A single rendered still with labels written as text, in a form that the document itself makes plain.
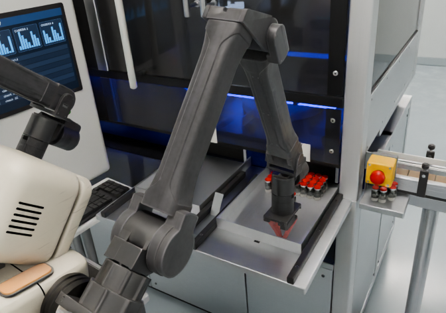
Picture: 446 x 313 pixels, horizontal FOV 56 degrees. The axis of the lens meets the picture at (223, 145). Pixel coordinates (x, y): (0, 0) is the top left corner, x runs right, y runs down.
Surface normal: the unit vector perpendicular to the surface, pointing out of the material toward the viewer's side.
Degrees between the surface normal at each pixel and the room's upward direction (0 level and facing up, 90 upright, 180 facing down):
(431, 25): 90
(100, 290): 39
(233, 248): 0
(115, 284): 47
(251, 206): 0
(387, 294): 0
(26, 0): 90
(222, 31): 51
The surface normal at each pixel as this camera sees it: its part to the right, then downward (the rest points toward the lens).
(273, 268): -0.07, -0.89
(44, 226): 0.80, 0.22
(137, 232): -0.36, -0.40
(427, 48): -0.51, 0.42
